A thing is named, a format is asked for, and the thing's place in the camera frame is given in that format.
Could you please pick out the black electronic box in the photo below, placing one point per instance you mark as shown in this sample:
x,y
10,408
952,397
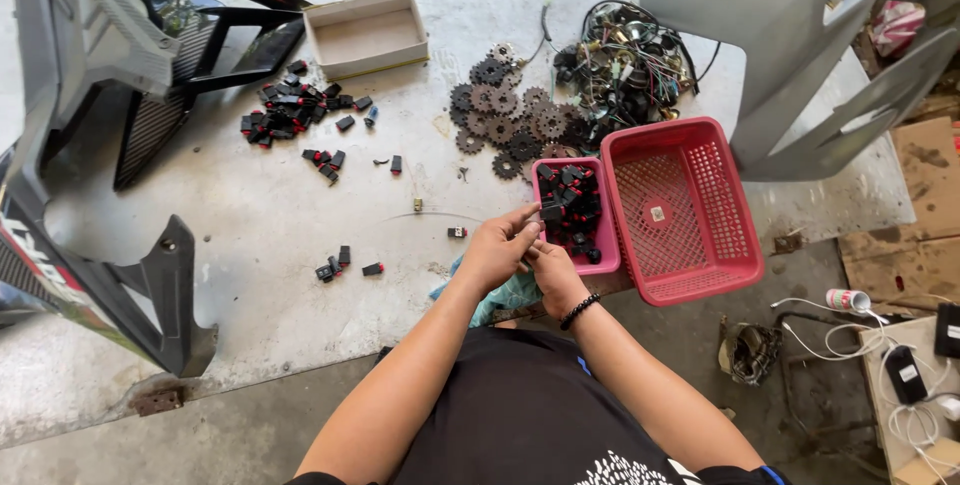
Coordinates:
x,y
948,329

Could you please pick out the small pink plastic basket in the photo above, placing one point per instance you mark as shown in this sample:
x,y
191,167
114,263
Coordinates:
x,y
604,245

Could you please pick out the black red switch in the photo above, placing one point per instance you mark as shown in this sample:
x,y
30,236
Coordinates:
x,y
325,159
310,156
323,273
395,164
345,123
344,255
552,213
373,269
457,231
329,173
338,159
334,265

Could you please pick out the pile of rusty sprocket gears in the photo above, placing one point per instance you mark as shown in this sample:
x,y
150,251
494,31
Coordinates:
x,y
510,121

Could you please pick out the pink plastic bag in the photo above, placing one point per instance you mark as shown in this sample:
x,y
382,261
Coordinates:
x,y
897,24

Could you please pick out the pile of black red switches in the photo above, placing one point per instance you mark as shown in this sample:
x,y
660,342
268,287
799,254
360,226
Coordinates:
x,y
296,111

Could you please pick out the flattened brown cardboard sheets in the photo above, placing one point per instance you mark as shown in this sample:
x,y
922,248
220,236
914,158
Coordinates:
x,y
915,230

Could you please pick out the person's right hand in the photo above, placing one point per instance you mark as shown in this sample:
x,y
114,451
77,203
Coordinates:
x,y
561,282

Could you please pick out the heap of switches in basket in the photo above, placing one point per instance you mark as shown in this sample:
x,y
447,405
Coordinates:
x,y
574,196

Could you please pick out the teal cloth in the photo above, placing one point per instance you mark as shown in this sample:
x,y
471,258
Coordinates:
x,y
495,297

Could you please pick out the light wooden board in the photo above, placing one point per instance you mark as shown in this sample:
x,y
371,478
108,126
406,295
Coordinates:
x,y
900,425

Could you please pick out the person's black shirt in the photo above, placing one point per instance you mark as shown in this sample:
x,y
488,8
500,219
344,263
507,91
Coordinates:
x,y
525,410

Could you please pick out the open cardboard box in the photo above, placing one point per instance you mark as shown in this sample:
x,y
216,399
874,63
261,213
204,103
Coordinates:
x,y
366,35

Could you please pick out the black motorcycle fairing panel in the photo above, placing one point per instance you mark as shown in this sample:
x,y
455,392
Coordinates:
x,y
97,132

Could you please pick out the rusty metal hinge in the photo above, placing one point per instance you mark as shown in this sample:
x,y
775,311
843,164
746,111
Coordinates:
x,y
157,401

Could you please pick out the large red plastic basket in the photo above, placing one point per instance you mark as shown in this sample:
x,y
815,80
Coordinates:
x,y
679,207

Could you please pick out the checked rag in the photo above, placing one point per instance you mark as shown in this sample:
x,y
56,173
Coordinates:
x,y
750,354

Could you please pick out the person's left hand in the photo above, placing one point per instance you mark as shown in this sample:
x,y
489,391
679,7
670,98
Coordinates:
x,y
487,252

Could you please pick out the black charger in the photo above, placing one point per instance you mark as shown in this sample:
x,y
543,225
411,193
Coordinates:
x,y
904,374

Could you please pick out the white spray can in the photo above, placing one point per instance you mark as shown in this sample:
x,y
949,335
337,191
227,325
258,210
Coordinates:
x,y
848,299

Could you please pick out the grey motorcycle body panel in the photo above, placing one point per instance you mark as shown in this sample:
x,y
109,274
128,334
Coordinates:
x,y
795,57

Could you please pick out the blue switch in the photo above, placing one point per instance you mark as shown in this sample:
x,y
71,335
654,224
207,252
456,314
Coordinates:
x,y
370,116

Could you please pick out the person's right fingers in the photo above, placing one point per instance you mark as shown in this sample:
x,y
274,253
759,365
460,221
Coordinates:
x,y
540,252

